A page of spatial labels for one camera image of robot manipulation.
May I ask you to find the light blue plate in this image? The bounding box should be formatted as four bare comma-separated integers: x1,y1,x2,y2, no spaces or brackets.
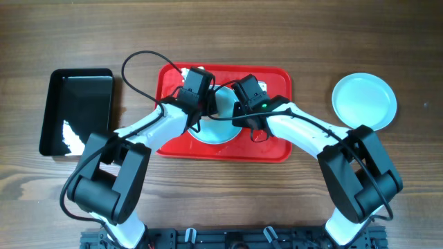
332,73,397,131
188,87,242,145

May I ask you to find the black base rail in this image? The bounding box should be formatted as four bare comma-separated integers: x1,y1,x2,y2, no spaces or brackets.
80,226,388,249

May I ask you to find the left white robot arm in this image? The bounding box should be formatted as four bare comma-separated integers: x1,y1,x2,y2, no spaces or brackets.
60,89,215,248

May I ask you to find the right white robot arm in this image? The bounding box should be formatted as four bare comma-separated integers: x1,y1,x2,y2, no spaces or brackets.
233,95,403,248

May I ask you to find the black water basin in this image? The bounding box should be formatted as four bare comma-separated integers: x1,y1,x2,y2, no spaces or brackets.
39,68,114,156

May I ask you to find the red plastic tray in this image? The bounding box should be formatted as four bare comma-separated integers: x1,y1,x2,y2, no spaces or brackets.
157,64,292,163

